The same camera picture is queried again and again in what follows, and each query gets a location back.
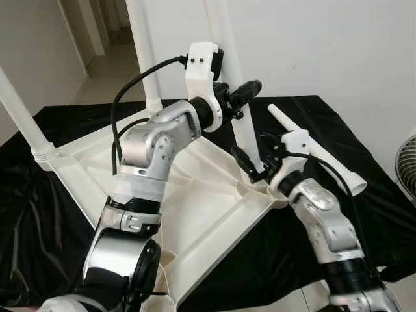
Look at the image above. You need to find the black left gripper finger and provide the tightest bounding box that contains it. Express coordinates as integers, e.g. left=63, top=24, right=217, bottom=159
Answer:
left=231, top=79, right=263, bottom=109

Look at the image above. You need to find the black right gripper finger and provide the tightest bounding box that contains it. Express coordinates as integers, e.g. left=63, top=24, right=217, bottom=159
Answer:
left=232, top=145, right=261, bottom=183

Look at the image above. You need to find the white plastic children tabletop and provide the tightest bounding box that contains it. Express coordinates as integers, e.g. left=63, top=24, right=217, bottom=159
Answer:
left=38, top=107, right=294, bottom=310

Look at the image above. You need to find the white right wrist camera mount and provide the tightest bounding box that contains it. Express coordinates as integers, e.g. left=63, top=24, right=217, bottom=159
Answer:
left=267, top=129, right=313, bottom=193

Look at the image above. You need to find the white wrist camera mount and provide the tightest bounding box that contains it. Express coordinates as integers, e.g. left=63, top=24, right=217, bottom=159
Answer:
left=185, top=40, right=227, bottom=133
left=267, top=129, right=313, bottom=193

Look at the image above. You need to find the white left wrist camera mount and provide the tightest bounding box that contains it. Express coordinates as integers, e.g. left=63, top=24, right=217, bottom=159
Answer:
left=185, top=40, right=227, bottom=133

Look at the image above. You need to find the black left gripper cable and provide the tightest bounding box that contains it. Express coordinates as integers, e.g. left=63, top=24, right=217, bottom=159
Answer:
left=112, top=117, right=153, bottom=170

